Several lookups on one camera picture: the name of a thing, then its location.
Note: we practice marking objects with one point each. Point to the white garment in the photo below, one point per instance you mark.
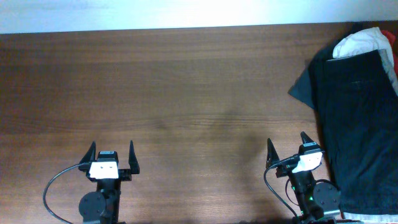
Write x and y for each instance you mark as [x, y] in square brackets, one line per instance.
[362, 42]

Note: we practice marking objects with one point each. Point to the black shorts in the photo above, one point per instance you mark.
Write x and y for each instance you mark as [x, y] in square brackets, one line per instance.
[357, 107]

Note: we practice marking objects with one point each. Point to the red garment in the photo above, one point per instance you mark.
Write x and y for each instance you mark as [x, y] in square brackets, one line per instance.
[392, 40]

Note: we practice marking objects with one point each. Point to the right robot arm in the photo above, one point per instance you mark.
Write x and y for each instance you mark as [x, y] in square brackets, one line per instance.
[318, 200]

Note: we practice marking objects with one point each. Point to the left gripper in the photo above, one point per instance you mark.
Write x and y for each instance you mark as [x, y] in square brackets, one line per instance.
[126, 174]

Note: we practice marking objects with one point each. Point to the dark teal garment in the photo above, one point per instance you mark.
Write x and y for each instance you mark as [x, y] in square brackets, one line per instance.
[302, 89]

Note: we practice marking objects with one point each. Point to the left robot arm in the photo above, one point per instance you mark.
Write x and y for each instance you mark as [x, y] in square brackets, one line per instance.
[102, 205]

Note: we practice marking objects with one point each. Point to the grey khaki shorts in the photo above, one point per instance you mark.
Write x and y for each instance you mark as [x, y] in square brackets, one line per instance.
[388, 68]

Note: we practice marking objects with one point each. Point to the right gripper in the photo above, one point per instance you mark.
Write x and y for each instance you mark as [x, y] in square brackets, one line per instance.
[272, 155]

